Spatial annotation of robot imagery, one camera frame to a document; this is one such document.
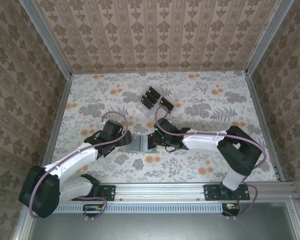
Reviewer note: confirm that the clear acrylic card stand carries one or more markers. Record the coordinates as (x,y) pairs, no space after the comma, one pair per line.
(150,111)

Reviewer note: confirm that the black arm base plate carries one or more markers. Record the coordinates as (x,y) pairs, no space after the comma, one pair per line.
(110,193)
(210,193)

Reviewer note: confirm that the black credit card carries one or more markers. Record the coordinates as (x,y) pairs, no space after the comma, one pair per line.
(166,103)
(151,96)
(147,102)
(155,91)

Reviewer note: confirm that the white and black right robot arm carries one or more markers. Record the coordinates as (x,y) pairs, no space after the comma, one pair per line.
(202,141)

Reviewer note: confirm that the aluminium mounting rail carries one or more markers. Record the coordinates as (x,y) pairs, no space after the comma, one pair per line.
(160,191)

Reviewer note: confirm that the aluminium frame post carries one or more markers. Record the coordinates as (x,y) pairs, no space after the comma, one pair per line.
(47,37)
(268,37)

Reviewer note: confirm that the grey metal panel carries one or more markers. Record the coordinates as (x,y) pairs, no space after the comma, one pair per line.
(152,227)

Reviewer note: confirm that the aluminium side rail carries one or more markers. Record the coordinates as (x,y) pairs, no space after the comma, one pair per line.
(259,112)
(60,107)

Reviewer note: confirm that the aluminium frame bar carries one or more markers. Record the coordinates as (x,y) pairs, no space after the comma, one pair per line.
(21,228)
(295,222)

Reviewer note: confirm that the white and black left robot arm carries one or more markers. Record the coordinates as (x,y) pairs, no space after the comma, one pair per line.
(75,158)

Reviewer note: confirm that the grey-green card holder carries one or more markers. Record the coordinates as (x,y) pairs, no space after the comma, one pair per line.
(137,143)

